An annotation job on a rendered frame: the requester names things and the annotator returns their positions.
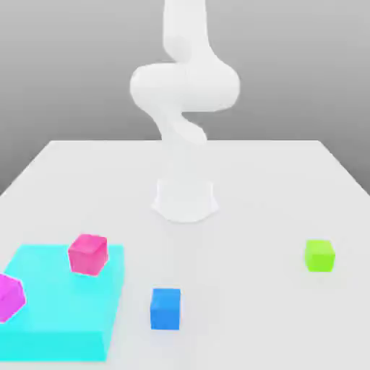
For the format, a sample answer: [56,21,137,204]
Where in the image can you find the small magenta cube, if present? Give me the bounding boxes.
[0,272,27,324]

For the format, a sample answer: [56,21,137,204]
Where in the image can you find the small green cube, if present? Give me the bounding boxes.
[304,238,336,273]

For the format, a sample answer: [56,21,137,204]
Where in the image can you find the small blue cube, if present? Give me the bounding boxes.
[150,288,182,331]

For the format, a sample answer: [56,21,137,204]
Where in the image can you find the large cyan box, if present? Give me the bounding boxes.
[0,244,126,363]

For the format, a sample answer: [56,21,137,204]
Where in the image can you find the small pink cube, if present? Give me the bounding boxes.
[67,233,110,277]

